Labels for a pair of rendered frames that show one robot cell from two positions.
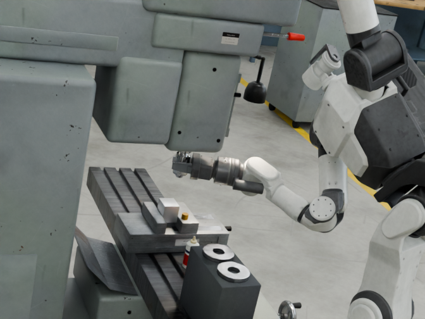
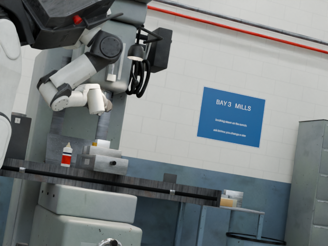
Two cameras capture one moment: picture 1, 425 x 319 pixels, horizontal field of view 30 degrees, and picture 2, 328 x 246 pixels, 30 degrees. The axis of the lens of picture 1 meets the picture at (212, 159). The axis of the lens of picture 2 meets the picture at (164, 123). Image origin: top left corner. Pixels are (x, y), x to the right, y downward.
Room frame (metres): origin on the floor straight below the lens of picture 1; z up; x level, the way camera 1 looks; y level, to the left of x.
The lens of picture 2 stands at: (2.92, -2.68, 0.91)
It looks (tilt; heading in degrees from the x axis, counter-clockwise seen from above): 6 degrees up; 96
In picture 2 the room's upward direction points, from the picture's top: 9 degrees clockwise
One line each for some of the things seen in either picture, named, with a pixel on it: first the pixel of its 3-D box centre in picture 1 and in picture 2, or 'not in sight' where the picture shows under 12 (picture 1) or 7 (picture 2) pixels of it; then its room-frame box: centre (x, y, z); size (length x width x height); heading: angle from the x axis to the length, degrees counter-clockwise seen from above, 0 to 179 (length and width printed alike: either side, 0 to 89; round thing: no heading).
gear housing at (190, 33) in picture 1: (195, 25); (112, 15); (2.30, 0.13, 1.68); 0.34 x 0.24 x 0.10; 116
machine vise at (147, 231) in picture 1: (172, 226); (101, 159); (2.36, 0.08, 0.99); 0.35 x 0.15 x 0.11; 117
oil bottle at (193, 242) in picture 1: (191, 251); (67, 154); (2.22, 0.00, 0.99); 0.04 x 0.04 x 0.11
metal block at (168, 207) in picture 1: (167, 210); (101, 146); (2.35, 0.11, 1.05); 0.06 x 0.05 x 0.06; 27
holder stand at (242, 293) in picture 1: (219, 291); (1, 133); (1.94, -0.10, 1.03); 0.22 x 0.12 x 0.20; 29
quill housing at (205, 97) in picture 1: (194, 93); (108, 56); (2.31, 0.10, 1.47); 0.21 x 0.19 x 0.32; 26
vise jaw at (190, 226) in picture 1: (182, 217); (104, 152); (2.37, 0.06, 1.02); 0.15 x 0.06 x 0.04; 27
